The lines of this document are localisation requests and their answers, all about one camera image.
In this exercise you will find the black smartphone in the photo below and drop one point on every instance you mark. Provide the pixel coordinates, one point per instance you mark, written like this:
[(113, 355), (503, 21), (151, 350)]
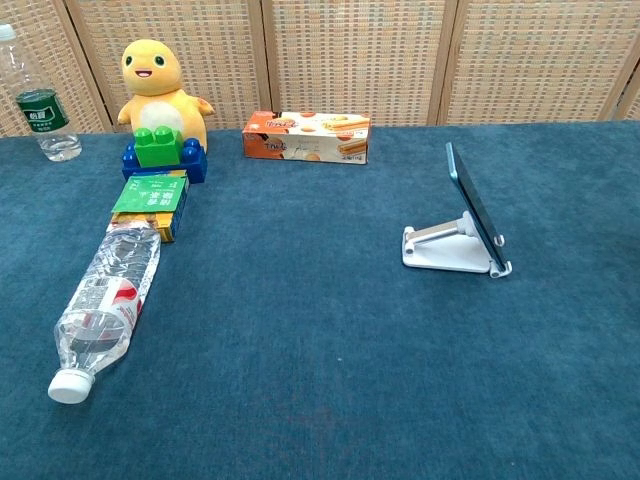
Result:
[(477, 202)]

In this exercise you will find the orange biscuit box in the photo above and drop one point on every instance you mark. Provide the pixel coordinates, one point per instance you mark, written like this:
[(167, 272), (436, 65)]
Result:
[(305, 140)]

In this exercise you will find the white folding phone stand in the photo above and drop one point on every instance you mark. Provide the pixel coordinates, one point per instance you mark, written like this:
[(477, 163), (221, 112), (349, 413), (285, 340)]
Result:
[(445, 252)]

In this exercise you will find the blue carpet table cover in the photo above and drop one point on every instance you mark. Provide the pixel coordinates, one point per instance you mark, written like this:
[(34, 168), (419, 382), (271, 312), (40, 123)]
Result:
[(320, 325)]

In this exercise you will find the blue building block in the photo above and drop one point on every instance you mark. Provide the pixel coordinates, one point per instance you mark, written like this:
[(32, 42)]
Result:
[(195, 162)]

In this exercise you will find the yellow and blue carton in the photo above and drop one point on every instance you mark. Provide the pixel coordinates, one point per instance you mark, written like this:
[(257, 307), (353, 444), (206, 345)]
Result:
[(172, 222)]

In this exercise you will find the green sachet packet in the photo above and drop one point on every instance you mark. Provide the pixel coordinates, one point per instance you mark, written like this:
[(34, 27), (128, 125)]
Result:
[(150, 197)]

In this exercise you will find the green building block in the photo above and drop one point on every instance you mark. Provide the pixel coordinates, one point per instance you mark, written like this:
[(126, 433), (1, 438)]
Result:
[(157, 147)]

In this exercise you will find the woven rattan folding screen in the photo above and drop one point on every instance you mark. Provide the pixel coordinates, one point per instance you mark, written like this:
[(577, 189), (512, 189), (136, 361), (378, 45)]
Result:
[(380, 60)]

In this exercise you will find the yellow plush toy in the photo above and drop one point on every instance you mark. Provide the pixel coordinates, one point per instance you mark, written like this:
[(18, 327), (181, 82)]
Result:
[(160, 100)]

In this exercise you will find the red label water bottle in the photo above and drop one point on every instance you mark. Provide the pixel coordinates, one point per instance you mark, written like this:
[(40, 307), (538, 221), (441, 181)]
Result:
[(107, 300)]

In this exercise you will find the green label water bottle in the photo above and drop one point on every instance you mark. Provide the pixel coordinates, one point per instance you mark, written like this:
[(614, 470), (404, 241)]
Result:
[(42, 110)]

